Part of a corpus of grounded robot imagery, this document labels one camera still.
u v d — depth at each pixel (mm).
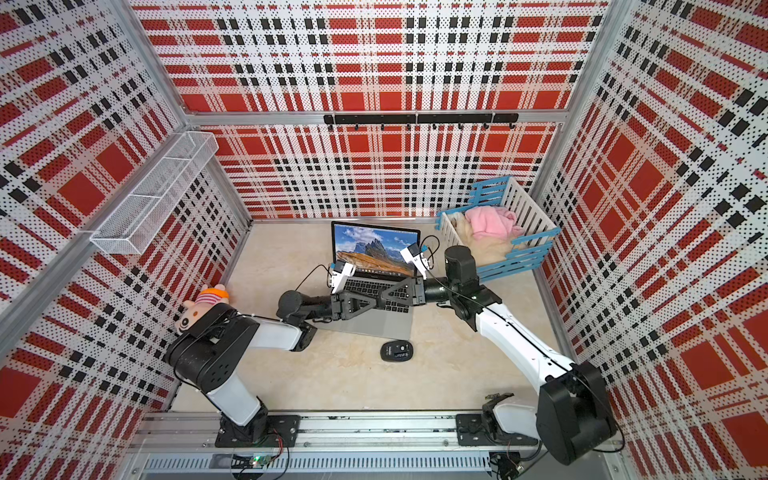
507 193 1112
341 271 718
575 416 404
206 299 924
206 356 466
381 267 1005
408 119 888
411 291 652
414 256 676
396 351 841
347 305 690
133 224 700
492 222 1007
